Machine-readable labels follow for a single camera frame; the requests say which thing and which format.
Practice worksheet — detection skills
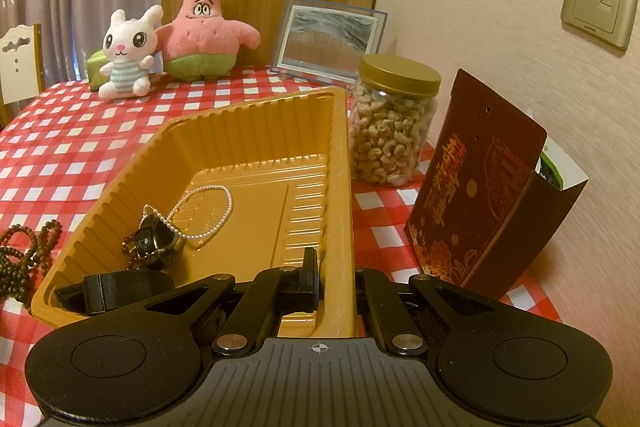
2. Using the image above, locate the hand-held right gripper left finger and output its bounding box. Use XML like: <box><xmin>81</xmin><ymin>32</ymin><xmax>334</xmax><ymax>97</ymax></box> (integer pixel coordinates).
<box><xmin>142</xmin><ymin>247</ymin><xmax>321</xmax><ymax>356</ymax></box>

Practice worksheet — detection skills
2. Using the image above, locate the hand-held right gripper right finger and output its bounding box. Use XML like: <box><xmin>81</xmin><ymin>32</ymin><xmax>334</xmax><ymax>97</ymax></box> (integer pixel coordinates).
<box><xmin>350</xmin><ymin>267</ymin><xmax>496</xmax><ymax>355</ymax></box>

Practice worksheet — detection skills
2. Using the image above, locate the yellow plastic tray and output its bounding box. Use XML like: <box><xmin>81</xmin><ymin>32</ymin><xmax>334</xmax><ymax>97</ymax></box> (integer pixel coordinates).
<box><xmin>30</xmin><ymin>86</ymin><xmax>358</xmax><ymax>339</ymax></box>

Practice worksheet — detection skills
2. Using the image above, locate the white pearl bracelet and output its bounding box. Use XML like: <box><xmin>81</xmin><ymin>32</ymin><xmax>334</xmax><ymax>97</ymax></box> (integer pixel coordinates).
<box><xmin>142</xmin><ymin>185</ymin><xmax>234</xmax><ymax>249</ymax></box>

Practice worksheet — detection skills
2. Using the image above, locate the black watch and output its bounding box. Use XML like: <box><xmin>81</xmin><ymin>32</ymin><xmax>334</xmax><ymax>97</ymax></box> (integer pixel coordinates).
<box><xmin>122</xmin><ymin>213</ymin><xmax>187</xmax><ymax>273</ymax></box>

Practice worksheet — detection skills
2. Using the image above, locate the brown bead chain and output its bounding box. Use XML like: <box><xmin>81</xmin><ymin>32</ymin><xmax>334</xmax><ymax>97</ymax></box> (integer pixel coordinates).
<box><xmin>121</xmin><ymin>239</ymin><xmax>147</xmax><ymax>278</ymax></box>

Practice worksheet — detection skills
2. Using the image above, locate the black fabric strap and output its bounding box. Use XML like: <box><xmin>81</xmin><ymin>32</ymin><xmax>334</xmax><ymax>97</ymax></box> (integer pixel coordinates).
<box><xmin>54</xmin><ymin>271</ymin><xmax>174</xmax><ymax>317</ymax></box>

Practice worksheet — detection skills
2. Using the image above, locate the dark red gift box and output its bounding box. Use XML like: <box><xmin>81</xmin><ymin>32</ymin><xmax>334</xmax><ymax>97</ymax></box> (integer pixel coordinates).
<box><xmin>405</xmin><ymin>68</ymin><xmax>590</xmax><ymax>303</ymax></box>

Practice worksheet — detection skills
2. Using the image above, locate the cashew jar with gold lid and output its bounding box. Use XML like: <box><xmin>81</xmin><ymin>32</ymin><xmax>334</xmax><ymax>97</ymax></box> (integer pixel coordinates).
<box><xmin>347</xmin><ymin>54</ymin><xmax>442</xmax><ymax>186</ymax></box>

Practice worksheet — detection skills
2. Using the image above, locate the dark green packet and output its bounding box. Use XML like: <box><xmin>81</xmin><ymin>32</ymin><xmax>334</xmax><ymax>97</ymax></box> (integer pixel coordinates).
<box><xmin>535</xmin><ymin>142</ymin><xmax>566</xmax><ymax>190</ymax></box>

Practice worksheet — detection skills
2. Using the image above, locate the pink starfish plush toy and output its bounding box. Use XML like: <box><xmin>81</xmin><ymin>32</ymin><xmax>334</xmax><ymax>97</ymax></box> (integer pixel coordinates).
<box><xmin>152</xmin><ymin>0</ymin><xmax>262</xmax><ymax>82</ymax></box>

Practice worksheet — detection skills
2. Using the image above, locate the red checkered tablecloth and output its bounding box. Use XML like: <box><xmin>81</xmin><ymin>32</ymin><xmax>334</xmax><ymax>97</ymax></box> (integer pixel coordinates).
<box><xmin>0</xmin><ymin>66</ymin><xmax>563</xmax><ymax>408</ymax></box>

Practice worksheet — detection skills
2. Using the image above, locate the white rabbit plush toy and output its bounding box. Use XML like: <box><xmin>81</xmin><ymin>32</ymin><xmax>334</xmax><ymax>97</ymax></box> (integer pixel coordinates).
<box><xmin>97</xmin><ymin>4</ymin><xmax>165</xmax><ymax>100</ymax></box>

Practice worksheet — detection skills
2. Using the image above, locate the green box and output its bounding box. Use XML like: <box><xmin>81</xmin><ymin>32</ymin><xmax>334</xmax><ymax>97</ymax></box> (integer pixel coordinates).
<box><xmin>86</xmin><ymin>49</ymin><xmax>112</xmax><ymax>92</ymax></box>

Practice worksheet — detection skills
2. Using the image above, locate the white wooden chair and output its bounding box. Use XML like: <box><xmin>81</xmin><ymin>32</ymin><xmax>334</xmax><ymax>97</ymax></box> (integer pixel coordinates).
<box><xmin>0</xmin><ymin>23</ymin><xmax>45</xmax><ymax>128</ymax></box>

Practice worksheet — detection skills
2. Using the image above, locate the clear picture frame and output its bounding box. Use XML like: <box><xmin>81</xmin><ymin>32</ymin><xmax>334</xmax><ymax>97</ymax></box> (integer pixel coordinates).
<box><xmin>270</xmin><ymin>0</ymin><xmax>390</xmax><ymax>88</ymax></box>

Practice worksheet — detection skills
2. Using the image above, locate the reddish brown bead bracelet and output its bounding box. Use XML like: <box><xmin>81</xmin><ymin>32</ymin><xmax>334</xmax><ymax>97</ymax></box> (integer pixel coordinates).
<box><xmin>0</xmin><ymin>219</ymin><xmax>63</xmax><ymax>268</ymax></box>

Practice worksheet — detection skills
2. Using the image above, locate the gold wall data panel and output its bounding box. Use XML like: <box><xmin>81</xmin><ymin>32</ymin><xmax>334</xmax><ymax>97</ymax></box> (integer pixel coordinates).
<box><xmin>560</xmin><ymin>0</ymin><xmax>637</xmax><ymax>52</ymax></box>

